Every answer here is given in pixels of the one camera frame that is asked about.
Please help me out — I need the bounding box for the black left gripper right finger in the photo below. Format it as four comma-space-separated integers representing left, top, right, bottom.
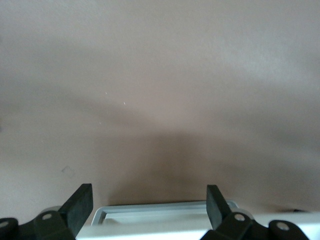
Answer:
203, 184, 308, 240

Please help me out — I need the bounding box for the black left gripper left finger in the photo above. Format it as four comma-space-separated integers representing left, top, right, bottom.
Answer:
0, 183, 94, 240

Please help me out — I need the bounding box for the white drawer cabinet housing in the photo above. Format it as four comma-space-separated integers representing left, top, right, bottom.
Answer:
74, 211, 320, 240

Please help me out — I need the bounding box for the brown table cover sheet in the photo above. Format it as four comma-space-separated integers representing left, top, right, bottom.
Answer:
0, 0, 320, 221

